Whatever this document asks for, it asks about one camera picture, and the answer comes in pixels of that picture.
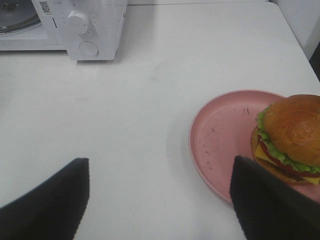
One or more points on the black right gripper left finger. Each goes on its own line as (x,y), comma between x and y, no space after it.
(51,211)

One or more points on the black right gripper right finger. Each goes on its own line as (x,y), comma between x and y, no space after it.
(269,209)

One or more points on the burger with lettuce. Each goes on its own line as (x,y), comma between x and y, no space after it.
(286,139)

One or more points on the pink round plate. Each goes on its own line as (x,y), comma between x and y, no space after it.
(222,130)

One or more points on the white round door button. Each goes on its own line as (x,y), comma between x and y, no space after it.
(88,48)

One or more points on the white timer knob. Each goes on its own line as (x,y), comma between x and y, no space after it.
(78,22)

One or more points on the white microwave oven body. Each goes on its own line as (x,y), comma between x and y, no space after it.
(51,34)

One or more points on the glass microwave turntable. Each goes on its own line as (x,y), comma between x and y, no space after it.
(17,15)

